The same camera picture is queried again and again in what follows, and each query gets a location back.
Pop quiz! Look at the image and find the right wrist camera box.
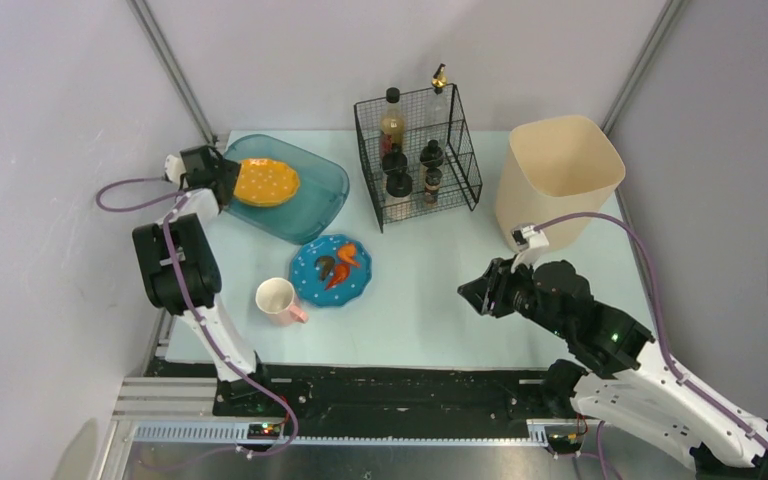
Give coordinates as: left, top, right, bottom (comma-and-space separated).
510, 224, 549, 273

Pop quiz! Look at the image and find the dark toy shrimp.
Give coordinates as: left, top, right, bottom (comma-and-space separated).
315, 256, 336, 281

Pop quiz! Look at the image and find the small spice jar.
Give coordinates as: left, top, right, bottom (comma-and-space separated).
424, 167, 442, 207

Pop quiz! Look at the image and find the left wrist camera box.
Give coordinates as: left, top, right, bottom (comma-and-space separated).
163, 154, 186, 187

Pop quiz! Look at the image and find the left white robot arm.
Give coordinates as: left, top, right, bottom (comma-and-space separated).
132, 145, 265, 405

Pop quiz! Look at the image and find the white-bead shaker jar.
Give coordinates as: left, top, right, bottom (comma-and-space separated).
384, 172, 413, 222
381, 143, 408, 177

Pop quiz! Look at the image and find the red toy shrimp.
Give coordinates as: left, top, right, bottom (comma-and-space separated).
325, 263, 351, 290

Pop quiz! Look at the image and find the left aluminium frame post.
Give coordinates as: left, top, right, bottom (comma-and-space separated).
126, 0, 218, 146

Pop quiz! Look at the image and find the brown sauce bottle black cap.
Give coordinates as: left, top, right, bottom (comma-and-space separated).
379, 87, 406, 157

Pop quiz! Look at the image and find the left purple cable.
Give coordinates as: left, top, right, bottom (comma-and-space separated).
95, 177, 300, 460

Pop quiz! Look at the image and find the black wire rack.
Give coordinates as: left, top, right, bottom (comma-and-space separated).
354, 84, 483, 229

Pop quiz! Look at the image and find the right aluminium frame post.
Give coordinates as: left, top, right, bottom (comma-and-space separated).
601, 0, 690, 136

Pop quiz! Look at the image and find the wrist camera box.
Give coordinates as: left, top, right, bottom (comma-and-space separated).
163, 154, 186, 187
510, 224, 549, 273

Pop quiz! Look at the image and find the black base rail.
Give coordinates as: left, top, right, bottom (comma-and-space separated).
145, 357, 630, 440

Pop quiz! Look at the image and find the orange toy shrimp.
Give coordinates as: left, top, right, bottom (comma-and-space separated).
336, 242, 360, 268

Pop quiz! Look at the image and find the aluminium frame post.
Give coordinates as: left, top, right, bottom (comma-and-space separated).
126, 0, 218, 146
601, 0, 690, 136

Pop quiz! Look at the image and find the yellow polka dot plate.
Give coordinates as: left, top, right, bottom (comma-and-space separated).
232, 158, 301, 208

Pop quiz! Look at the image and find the gold spout glass bottle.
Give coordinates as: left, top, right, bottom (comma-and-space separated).
426, 63, 450, 144

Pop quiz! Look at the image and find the teal plastic tub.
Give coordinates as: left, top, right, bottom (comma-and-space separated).
224, 134, 349, 245

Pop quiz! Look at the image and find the white powder dispenser bottle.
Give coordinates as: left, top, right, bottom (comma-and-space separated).
419, 139, 445, 173

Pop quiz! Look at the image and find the beige waste bin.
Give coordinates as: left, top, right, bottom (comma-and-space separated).
495, 115, 626, 251

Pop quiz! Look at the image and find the blue polka dot plate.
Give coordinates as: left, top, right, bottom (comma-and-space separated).
288, 233, 372, 307

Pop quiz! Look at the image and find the pink white mug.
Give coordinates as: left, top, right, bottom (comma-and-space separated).
255, 277, 309, 327

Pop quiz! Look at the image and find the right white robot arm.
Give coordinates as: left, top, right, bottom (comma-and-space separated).
457, 258, 768, 479

